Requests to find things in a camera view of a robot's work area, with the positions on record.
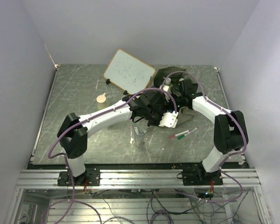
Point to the red marker pen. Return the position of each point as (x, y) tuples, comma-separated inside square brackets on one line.
[(183, 133)]

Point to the green bottle beige cap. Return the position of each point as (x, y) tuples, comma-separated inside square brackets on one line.
[(102, 101)]

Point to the yellow-green pump bottle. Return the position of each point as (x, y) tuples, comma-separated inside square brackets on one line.
[(168, 81)]

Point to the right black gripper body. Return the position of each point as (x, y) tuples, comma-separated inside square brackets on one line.
[(178, 101)]

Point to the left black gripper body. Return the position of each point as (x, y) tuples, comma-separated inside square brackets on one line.
[(155, 116)]

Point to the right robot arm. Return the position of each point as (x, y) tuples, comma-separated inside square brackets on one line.
[(230, 133)]

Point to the aluminium mounting rail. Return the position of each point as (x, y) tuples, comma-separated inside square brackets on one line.
[(141, 176)]

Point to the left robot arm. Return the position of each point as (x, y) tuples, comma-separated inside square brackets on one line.
[(75, 130)]

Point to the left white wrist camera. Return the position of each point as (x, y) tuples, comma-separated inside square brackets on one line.
[(169, 119)]

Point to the olive canvas bag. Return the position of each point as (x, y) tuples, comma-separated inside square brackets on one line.
[(185, 114)]

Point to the small whiteboard on stand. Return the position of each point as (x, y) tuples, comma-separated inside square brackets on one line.
[(128, 72)]

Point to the green marker pen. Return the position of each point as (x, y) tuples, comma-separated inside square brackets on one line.
[(183, 136)]

